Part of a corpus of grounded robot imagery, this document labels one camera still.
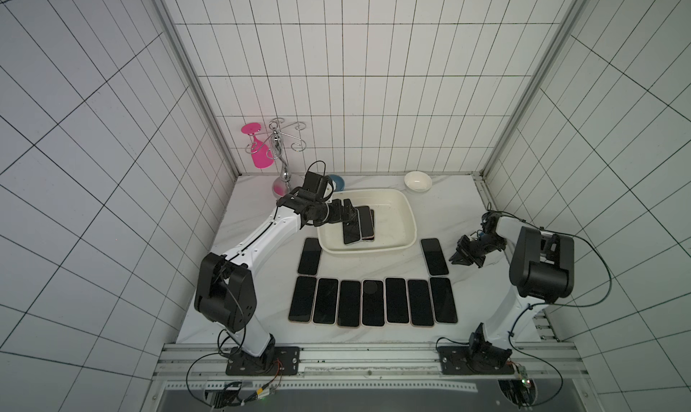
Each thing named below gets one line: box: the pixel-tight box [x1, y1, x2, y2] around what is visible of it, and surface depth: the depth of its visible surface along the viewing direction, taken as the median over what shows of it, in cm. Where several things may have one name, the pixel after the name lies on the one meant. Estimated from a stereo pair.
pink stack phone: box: [355, 205, 376, 241], surface depth 101 cm
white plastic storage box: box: [316, 188, 418, 254], surface depth 102 cm
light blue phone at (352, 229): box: [341, 207, 362, 245], surface depth 99 cm
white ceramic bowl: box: [403, 170, 433, 193], surface depth 116 cm
